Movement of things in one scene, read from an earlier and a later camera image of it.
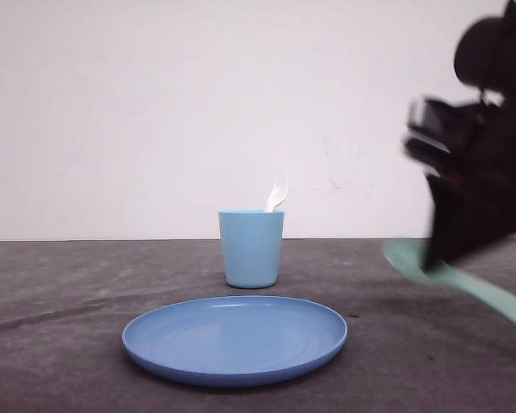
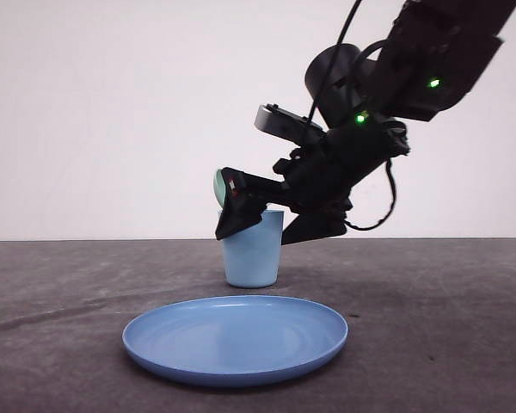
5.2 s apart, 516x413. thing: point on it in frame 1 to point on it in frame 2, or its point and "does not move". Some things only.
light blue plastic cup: [251, 246] does not move
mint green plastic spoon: [410, 258] to [219, 186]
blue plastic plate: [231, 341] does not move
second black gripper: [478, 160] to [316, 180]
